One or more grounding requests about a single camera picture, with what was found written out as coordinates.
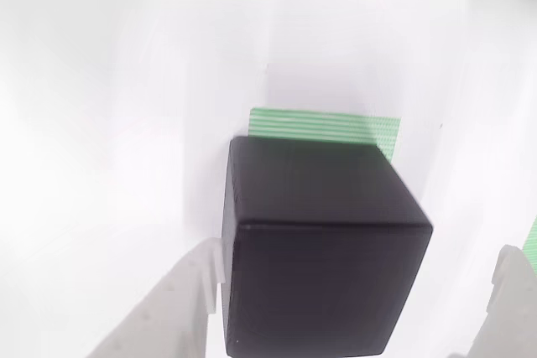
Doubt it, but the green striped square marker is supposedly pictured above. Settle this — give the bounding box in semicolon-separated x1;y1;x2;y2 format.
248;106;402;164

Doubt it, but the black cube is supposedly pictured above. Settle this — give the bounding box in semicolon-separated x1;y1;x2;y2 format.
221;135;434;358

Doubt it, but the green paper strip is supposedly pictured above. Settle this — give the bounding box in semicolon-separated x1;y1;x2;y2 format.
522;214;537;278

